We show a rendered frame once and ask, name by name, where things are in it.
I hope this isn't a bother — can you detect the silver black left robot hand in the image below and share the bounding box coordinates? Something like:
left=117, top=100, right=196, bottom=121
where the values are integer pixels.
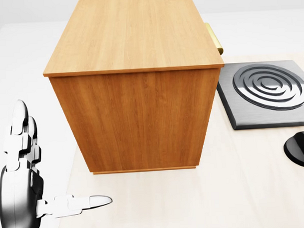
left=0, top=96, right=114, bottom=228

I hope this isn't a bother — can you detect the wooden cabinet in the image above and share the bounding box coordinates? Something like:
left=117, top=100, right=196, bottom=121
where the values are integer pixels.
left=40, top=0, right=229, bottom=177

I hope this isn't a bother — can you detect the flat dark stove plate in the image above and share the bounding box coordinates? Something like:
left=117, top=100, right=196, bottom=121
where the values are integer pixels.
left=215, top=59, right=304, bottom=131

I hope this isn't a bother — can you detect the round black stove knob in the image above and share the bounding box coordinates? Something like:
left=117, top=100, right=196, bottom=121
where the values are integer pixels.
left=283, top=130, right=304, bottom=169

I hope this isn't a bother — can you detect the brass drawer handle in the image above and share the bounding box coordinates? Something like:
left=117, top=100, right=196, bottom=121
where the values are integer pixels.
left=204, top=21, right=224, bottom=56

